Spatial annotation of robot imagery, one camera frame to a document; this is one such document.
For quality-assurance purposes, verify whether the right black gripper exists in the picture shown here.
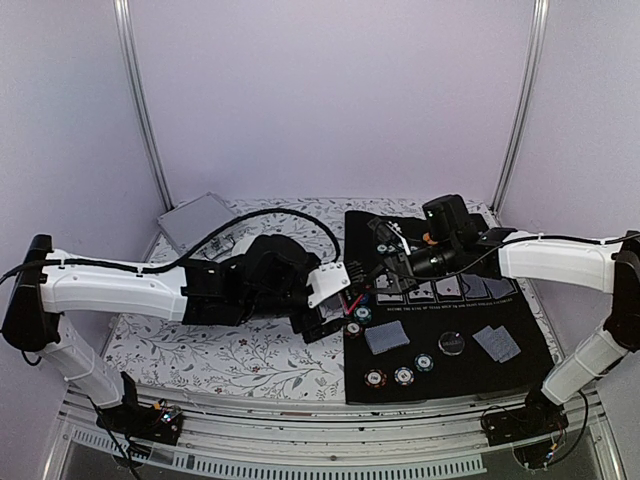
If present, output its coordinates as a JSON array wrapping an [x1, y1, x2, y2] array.
[[360, 236, 461, 294]]

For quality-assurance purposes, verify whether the three of spades card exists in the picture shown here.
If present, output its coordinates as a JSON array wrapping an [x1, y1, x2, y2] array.
[[376, 278, 404, 304]]

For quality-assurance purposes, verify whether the green 50 chip row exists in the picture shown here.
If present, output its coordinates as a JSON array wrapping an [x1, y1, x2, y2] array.
[[377, 244, 392, 255]]

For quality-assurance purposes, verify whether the triangular all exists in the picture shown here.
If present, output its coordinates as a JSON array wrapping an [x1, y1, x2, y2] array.
[[339, 292, 369, 317]]

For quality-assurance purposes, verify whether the red 100 chip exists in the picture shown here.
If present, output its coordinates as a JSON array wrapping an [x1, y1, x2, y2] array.
[[364, 369, 387, 389], [344, 322, 363, 339]]

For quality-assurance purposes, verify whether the four of clubs card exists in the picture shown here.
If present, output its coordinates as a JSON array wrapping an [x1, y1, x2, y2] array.
[[408, 282, 435, 304]]

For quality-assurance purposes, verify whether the orange big blind button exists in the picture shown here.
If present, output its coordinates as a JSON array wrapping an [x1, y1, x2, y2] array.
[[423, 233, 438, 245]]

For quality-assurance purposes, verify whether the community card face down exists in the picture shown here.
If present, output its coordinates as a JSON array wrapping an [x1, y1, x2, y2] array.
[[460, 275, 489, 301], [483, 278, 517, 300]]

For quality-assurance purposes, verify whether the clear round dealer button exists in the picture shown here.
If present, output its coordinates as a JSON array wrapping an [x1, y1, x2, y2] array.
[[438, 331, 466, 356]]

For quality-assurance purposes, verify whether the blue 10 chip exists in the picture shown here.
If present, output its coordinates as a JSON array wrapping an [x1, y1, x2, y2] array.
[[394, 366, 415, 387]]

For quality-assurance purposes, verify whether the dealt card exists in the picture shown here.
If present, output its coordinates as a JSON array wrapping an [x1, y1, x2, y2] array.
[[473, 326, 521, 363]]

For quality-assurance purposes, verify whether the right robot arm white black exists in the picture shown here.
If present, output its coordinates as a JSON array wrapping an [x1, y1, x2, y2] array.
[[368, 194, 639, 436]]

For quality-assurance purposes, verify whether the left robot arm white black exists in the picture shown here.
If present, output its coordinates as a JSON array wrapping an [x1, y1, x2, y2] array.
[[1, 235, 351, 434]]

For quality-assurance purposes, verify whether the white bowl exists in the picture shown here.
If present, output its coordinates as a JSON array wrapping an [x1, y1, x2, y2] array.
[[231, 236, 256, 256]]

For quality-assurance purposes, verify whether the black poker mat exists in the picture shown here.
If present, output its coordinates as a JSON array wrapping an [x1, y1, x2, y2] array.
[[344, 210, 554, 404]]

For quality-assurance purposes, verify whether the grey box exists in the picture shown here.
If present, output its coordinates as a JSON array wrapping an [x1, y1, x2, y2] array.
[[157, 192, 235, 254]]

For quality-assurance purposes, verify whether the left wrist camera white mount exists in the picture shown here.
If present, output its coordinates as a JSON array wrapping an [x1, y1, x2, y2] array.
[[306, 262, 362, 308]]

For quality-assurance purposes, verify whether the front aluminium rail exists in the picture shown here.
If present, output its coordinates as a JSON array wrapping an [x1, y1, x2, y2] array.
[[43, 386, 629, 479]]

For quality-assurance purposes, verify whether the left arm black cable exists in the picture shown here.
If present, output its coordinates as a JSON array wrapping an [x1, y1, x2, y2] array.
[[0, 208, 344, 281]]

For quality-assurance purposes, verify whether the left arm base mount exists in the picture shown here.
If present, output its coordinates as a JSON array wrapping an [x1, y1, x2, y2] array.
[[96, 372, 184, 446]]

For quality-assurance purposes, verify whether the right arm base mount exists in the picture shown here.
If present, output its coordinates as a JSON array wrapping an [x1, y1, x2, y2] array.
[[480, 390, 569, 446]]

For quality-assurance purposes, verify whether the right aluminium frame post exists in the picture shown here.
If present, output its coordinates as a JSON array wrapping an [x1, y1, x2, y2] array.
[[490, 0, 550, 217]]

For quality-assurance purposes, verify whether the aluminium frame post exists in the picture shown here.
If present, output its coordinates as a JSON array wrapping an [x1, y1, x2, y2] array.
[[490, 0, 550, 217], [113, 0, 174, 212]]

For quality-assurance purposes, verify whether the left aluminium frame post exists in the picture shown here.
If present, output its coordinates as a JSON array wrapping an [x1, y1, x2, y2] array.
[[113, 0, 174, 212]]

